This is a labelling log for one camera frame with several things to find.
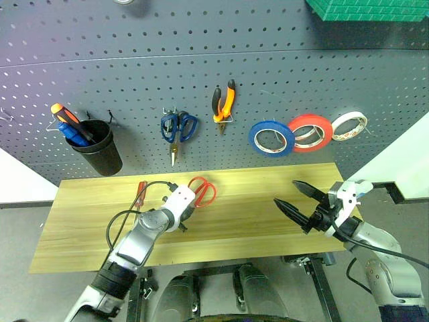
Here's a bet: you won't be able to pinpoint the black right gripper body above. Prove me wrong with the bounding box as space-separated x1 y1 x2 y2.
301 196 343 235

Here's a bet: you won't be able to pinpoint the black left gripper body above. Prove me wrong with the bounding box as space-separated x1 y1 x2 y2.
178 204 198 233

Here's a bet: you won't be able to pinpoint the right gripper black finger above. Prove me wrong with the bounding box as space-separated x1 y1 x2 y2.
292 180 328 207
273 197 313 229

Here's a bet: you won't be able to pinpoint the red-handled scissors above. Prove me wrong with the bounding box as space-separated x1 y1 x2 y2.
187 176 218 209

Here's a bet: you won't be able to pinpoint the blue tape roll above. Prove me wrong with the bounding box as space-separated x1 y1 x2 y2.
248 120 296 158

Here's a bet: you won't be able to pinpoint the grey pegboard panel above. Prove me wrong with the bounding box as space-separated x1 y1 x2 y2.
0 0 429 187

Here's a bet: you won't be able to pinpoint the red tape roll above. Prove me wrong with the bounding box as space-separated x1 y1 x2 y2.
287 113 334 154

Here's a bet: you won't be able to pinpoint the black metal table leg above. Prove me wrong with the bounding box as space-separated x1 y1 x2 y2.
307 256 340 322
128 268 159 322

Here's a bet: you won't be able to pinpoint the white tape roll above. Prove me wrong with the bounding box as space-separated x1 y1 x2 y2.
330 111 369 142

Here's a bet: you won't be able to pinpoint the dark grey rounded shape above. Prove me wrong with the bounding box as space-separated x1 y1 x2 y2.
233 263 290 322
156 273 202 322

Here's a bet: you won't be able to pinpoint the white board with black edge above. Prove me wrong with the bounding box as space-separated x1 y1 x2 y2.
348 112 429 205
0 147 60 209

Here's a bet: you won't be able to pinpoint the black cup holder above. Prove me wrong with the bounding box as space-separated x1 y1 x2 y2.
65 119 123 176

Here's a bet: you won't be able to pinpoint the orange and black pliers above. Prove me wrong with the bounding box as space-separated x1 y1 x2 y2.
211 78 237 136

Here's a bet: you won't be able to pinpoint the black cup holder hook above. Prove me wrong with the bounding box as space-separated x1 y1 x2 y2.
84 109 119 127

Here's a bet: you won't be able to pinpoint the orange and black screwdriver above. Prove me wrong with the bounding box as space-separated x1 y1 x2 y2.
50 103 96 144

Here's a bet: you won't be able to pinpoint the green brick-pattern stack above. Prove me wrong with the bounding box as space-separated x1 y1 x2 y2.
304 0 429 23

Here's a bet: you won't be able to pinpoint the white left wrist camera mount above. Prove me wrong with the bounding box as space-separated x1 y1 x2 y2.
160 184 196 233

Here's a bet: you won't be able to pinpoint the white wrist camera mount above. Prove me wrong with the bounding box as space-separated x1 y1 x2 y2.
323 180 373 237
160 184 196 233

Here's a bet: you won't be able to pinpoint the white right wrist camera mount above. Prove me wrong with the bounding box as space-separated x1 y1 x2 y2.
323 180 373 237

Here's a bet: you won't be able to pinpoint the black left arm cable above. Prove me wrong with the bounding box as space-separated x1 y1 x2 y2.
105 180 178 251

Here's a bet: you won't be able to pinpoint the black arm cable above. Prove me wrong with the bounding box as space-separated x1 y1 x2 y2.
331 221 429 294
105 180 178 251

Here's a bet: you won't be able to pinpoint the grey table bracket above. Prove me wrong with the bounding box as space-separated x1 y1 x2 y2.
281 254 336 268

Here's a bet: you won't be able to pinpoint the red-handled screwdriver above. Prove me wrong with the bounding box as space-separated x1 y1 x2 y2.
129 180 149 229

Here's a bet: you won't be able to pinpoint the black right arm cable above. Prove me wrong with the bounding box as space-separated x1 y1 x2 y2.
331 221 429 294

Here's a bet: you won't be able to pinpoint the blue-handled scissors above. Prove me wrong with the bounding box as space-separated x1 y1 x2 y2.
160 110 199 168

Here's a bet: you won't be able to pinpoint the blue-handled screwdriver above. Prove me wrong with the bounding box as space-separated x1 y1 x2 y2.
57 121 90 148

